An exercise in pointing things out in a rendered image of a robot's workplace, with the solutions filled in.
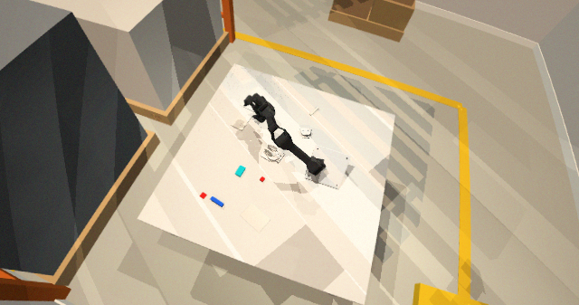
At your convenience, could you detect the cyan rectangular block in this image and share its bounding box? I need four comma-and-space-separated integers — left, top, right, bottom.
234, 165, 245, 177

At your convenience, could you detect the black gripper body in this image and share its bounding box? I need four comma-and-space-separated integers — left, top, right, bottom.
243, 95, 265, 123

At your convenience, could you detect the blue flat bar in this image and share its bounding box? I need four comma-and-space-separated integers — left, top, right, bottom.
210, 196, 224, 207

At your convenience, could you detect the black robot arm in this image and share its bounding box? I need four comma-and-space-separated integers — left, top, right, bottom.
251, 92, 327, 176

